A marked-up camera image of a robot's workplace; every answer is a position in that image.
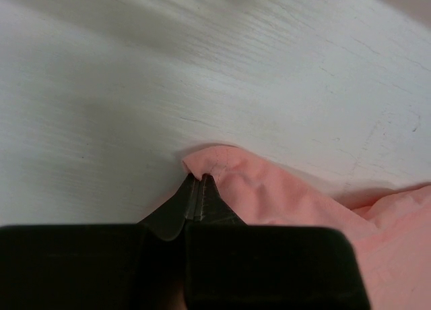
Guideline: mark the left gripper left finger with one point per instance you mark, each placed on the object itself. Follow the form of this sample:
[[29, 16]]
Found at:
[[98, 266]]

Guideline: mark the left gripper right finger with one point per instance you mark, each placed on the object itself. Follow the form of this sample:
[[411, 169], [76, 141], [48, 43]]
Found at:
[[232, 265]]

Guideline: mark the pink t-shirt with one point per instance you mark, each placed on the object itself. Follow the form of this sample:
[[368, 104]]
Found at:
[[391, 236]]

